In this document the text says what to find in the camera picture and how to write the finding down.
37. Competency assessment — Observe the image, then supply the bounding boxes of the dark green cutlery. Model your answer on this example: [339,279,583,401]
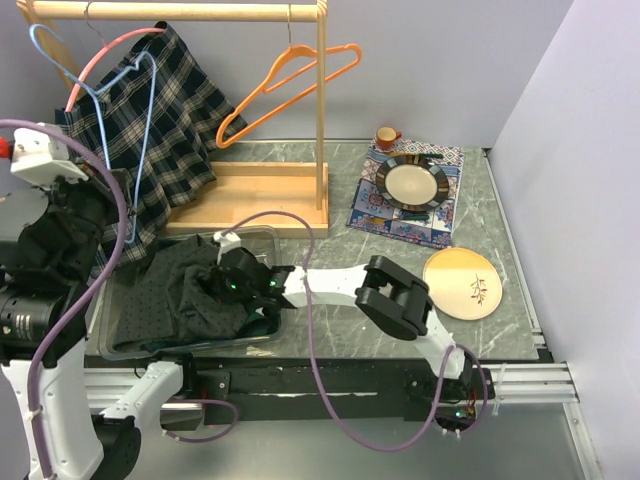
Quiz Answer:
[418,153,444,161]
[363,213,430,224]

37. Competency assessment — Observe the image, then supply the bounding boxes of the green navy plaid skirt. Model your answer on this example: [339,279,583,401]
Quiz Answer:
[141,312,282,353]

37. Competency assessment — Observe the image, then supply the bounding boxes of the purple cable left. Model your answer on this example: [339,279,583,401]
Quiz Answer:
[0,118,241,476]

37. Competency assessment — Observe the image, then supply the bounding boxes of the purple cable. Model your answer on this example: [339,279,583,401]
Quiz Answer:
[229,210,491,452]
[0,118,241,476]

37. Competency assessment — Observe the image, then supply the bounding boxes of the orange plastic hanger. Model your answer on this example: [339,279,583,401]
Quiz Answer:
[214,2,362,150]

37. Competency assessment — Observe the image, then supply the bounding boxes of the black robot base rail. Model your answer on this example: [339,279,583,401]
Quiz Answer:
[187,357,485,425]

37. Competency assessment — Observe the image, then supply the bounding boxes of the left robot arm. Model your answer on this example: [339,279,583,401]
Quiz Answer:
[1,171,199,479]

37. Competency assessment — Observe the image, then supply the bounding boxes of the orange cup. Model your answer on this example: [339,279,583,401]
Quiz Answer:
[375,126,402,151]

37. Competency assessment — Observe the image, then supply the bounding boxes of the wooden clothes rack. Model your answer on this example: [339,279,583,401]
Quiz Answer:
[17,1,329,239]

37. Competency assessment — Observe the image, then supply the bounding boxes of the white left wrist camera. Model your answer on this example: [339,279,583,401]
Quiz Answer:
[1,128,89,190]

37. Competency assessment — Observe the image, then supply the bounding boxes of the clear plastic bin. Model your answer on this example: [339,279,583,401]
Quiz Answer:
[92,231,284,360]

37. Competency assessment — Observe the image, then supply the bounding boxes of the patterned blue placemat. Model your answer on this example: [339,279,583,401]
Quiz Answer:
[346,138,464,250]

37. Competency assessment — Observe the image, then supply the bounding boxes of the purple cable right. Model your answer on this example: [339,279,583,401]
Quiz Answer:
[229,210,491,452]

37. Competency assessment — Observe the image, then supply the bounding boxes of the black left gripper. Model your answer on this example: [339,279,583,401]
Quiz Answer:
[36,154,137,280]

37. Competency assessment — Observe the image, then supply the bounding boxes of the pink hanger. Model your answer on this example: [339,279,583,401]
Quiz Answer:
[64,0,167,112]

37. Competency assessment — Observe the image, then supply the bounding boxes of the navy cream plaid skirt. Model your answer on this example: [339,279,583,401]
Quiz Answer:
[54,22,235,267]

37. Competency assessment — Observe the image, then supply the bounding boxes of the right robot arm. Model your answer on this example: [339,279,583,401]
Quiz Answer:
[205,247,492,403]

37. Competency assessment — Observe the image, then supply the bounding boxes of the yellow plate with twig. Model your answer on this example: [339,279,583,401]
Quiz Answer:
[423,247,503,321]

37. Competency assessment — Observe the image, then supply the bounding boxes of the dark green cutlery back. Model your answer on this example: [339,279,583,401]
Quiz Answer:
[418,153,444,161]

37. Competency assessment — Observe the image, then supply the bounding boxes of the dark green cutlery front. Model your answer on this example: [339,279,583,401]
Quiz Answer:
[363,213,430,224]

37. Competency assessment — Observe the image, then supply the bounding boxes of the black rimmed cream plate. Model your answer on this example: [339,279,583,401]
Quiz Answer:
[374,153,450,213]

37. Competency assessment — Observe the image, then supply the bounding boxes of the grey dotted skirt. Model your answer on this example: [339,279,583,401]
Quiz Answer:
[114,235,252,350]

